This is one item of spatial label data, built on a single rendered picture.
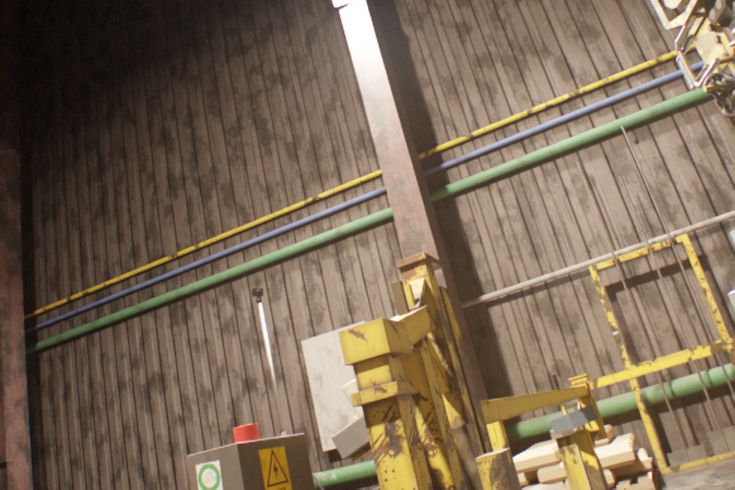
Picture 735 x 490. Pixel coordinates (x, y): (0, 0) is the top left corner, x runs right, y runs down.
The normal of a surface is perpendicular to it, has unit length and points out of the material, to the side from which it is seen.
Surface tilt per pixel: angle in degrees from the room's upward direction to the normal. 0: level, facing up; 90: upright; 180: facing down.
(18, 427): 90
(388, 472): 90
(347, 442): 93
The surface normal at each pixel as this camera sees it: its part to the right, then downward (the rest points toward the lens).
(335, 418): -0.39, -0.26
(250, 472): 0.89, -0.35
